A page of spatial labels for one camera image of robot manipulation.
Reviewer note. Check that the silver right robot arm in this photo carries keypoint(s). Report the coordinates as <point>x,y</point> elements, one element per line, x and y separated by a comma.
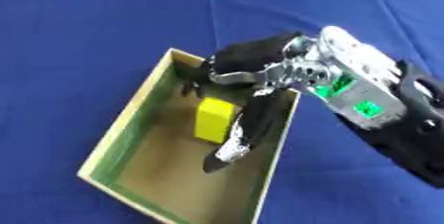
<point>376,92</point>

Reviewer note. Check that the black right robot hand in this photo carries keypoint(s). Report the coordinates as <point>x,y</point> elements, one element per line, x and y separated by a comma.
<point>248,56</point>

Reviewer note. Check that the tan cardboard box green inside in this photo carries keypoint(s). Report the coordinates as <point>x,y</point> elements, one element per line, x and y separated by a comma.
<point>173,155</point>

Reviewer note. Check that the yellow rectangular block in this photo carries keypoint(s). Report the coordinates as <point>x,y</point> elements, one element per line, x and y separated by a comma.
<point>214,120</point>

